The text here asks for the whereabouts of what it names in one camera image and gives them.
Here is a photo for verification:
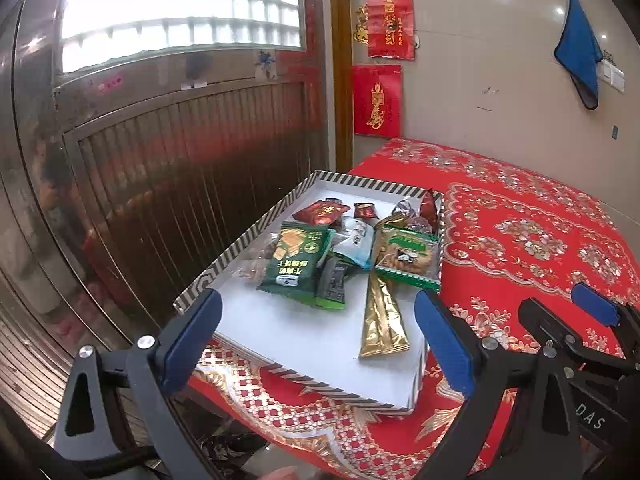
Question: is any gold long packet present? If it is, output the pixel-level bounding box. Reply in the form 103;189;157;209
358;272;411;359

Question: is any blue hanging cloth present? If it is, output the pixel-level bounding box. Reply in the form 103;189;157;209
553;0;604;111

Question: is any dark green cracker packet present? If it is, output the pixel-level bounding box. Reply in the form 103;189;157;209
256;221;337;306

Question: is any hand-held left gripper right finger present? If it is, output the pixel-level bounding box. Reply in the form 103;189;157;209
413;288;585;480

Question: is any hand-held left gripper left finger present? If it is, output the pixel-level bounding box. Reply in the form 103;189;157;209
51;288;224;480

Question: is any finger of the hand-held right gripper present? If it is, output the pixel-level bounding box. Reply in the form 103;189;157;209
572;282;640;361
518;298;587;366

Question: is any wooden door frame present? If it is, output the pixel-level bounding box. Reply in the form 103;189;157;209
327;0;356;176

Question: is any green clear cookie packet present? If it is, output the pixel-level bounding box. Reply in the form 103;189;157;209
372;226;443;293

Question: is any black green-edged packet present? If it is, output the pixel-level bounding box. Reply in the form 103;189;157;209
315;255;366;311

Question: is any striped cardboard box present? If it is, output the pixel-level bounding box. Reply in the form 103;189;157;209
172;170;446;416

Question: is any white and blue packet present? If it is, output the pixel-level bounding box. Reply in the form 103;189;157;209
332;215;376;268

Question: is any red floral tablecloth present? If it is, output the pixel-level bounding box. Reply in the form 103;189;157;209
185;137;640;480

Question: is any large dark red snack packet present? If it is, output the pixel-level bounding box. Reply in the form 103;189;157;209
292;198;351;228

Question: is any metal door with window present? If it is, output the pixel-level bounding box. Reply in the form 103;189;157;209
0;0;333;441

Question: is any gold wall ornament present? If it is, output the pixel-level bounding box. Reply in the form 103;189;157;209
352;4;371;46

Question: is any red poster with gold figure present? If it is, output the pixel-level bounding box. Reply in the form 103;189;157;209
352;63;403;137

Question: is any red poster with gold lettering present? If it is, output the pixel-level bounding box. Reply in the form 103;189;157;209
366;0;417;61

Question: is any clear zip bag of nuts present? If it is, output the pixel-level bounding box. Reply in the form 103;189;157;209
232;245;281;288

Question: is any white wall switch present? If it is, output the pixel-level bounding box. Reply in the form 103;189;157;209
597;50;626;93

